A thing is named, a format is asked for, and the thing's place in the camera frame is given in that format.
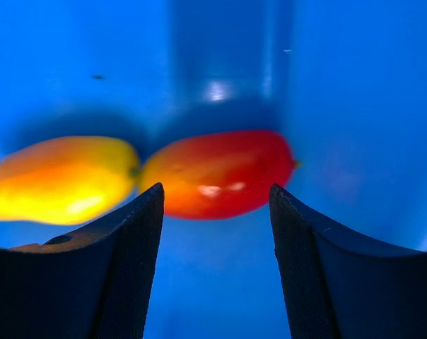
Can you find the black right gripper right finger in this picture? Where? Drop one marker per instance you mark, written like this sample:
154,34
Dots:
339,283

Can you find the blue plastic bin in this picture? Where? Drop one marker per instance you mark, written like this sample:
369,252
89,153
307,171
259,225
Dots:
344,82

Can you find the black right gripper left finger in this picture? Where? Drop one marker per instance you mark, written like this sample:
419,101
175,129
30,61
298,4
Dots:
93,282

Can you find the red chili pepper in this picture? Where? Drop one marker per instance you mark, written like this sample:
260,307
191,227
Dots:
219,175

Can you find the yellow orange bell pepper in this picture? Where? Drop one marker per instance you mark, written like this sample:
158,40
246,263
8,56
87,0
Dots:
67,180

